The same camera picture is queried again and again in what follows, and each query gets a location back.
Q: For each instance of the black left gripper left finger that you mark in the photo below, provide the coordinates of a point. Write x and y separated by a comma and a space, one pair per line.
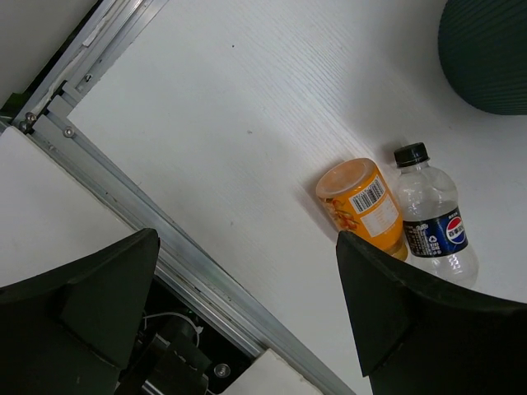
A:
71, 330

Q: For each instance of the aluminium frame rail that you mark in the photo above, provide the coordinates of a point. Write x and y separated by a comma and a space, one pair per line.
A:
107, 30

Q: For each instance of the black cap Pepsi bottle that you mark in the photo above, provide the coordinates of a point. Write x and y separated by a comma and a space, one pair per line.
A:
432, 223

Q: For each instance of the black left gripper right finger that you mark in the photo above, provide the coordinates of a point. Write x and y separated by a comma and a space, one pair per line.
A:
418, 334

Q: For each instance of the orange juice bottle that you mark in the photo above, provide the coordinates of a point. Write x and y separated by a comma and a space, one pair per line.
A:
357, 198

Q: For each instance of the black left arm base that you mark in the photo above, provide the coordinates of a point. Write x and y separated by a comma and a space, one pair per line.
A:
177, 352

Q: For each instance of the dark green plastic bin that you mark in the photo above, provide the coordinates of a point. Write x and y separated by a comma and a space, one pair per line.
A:
482, 51

